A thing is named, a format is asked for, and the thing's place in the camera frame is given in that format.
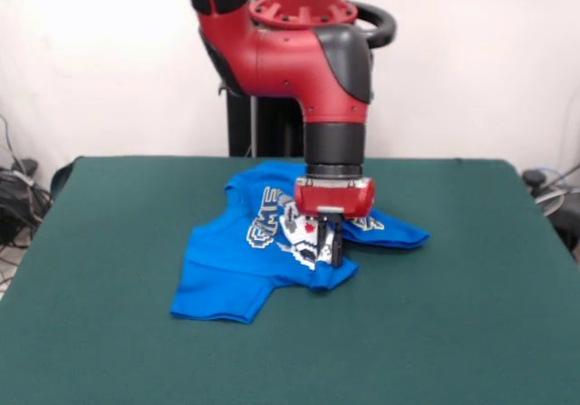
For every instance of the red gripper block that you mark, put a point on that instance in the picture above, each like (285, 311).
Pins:
(335, 199)

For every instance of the blue printed t-shirt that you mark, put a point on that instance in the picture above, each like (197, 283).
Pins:
(217, 282)

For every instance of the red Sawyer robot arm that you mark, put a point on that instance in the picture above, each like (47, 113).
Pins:
(290, 60)

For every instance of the dark green table cloth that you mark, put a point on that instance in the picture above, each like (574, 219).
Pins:
(408, 310)

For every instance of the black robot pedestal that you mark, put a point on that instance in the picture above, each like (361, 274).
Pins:
(380, 20)

